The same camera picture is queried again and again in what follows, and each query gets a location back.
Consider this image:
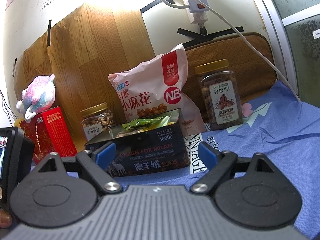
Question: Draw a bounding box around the white power strip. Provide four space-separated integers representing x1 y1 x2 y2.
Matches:
182 0 208 25

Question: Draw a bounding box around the person's left hand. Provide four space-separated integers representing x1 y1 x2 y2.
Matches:
0 204 12 228

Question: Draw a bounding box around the white plug adapter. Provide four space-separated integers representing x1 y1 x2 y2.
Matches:
187 0 208 13

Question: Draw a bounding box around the red gift box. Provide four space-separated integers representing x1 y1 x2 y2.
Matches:
19 106 77 165

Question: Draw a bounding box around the brown padded cushion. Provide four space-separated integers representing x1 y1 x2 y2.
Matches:
184 32 277 128

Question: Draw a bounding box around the white framed window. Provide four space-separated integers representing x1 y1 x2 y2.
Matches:
250 0 320 103

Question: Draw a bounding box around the black tin box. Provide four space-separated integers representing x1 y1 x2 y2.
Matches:
84 108 191 178

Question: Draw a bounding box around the wood grain wall panel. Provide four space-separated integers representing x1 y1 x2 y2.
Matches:
11 2 157 140

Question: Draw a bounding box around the pastel pink blue plush toy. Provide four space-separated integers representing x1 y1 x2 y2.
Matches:
16 74 57 120

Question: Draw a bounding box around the light green snack packet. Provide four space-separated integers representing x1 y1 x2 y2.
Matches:
122 114 173 132

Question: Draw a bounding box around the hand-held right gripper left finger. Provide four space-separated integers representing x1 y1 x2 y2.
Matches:
31 141 124 193

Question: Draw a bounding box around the large pink snack bag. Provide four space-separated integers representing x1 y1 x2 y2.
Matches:
108 44 207 133

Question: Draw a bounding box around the pecan nut jar gold lid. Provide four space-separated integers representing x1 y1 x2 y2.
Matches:
194 59 243 131

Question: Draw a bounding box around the clear brown grain bar packet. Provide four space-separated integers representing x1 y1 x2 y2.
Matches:
115 129 140 138

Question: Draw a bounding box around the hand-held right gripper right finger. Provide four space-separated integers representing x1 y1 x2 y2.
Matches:
190 142 283 194

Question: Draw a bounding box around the cashew nut jar gold lid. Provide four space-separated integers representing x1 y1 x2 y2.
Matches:
80 102 116 142

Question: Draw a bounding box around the blue printed bed sheet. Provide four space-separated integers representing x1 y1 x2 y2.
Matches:
30 80 320 240

